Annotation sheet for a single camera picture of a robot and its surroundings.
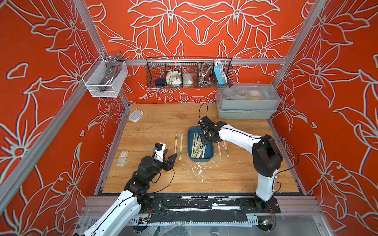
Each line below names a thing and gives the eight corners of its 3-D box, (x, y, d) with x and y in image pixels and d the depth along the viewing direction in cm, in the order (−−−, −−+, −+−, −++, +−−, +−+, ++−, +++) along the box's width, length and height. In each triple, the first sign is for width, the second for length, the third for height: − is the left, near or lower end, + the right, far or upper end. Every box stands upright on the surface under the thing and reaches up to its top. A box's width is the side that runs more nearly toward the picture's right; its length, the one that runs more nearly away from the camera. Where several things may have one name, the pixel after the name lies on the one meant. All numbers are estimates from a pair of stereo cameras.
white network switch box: (128, 119, 113) (127, 118, 111) (136, 110, 119) (135, 108, 117) (136, 122, 110) (135, 121, 109) (144, 113, 117) (143, 111, 115)
